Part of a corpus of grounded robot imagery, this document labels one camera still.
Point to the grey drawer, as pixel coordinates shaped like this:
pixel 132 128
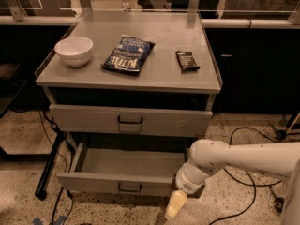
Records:
pixel 105 169
pixel 118 120

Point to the wheeled cart base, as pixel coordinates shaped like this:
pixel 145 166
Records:
pixel 287 135

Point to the grey top drawer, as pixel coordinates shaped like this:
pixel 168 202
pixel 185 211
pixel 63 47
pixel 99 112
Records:
pixel 118 120

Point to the black snack bar wrapper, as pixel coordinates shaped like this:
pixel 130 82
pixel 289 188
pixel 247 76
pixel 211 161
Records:
pixel 186 61

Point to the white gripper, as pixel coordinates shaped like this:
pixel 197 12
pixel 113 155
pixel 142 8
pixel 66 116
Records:
pixel 185 184

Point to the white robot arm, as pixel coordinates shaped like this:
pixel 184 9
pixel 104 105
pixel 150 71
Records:
pixel 207 157

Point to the grey drawer cabinet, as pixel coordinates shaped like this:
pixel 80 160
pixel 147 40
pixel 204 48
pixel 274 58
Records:
pixel 160 85

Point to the black table leg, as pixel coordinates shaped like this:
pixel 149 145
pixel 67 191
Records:
pixel 41 192

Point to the blue chip bag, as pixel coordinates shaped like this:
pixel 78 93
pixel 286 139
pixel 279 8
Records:
pixel 129 55

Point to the clear plastic bottle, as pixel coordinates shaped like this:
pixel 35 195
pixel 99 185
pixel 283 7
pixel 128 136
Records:
pixel 126 4

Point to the white bowl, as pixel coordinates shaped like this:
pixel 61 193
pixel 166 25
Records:
pixel 74 51

